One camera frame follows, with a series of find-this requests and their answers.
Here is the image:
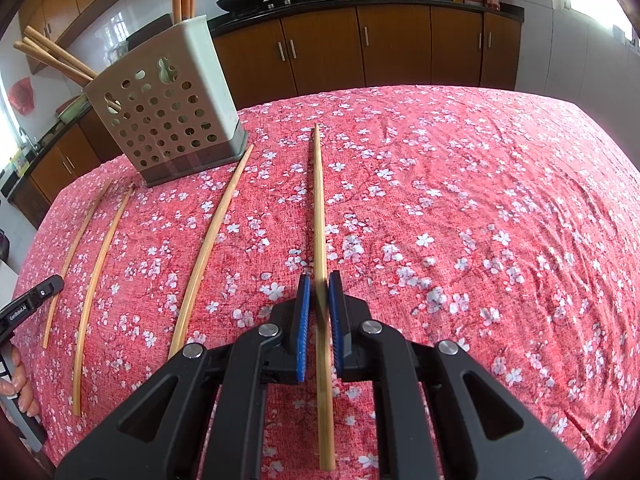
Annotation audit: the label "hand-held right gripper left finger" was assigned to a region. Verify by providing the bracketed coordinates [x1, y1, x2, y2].
[54, 275, 312, 480]

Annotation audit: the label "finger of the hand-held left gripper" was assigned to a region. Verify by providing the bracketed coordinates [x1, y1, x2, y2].
[30, 274, 66, 306]

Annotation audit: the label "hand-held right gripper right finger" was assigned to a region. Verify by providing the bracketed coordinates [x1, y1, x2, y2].
[327, 270, 585, 480]

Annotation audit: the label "beige perforated chopstick holder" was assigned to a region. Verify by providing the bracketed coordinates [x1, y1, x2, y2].
[82, 15, 249, 189]

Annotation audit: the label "person's left hand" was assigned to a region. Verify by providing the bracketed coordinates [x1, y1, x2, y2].
[0, 344, 42, 418]

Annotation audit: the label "red floral tablecloth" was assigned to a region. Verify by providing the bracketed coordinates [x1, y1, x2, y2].
[10, 82, 640, 480]

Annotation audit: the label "green basin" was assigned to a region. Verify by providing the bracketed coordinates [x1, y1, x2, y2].
[57, 97, 94, 122]

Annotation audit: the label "red plastic bag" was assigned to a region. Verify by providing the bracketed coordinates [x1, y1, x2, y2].
[10, 76, 37, 114]

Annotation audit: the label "dark cutting board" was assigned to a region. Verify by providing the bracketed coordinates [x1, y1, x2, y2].
[126, 14, 174, 54]

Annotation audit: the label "brown base cabinets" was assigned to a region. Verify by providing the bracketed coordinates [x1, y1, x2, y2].
[7, 2, 524, 228]

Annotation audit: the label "black gas stove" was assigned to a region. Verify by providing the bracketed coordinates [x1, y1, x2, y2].
[215, 0, 352, 15]

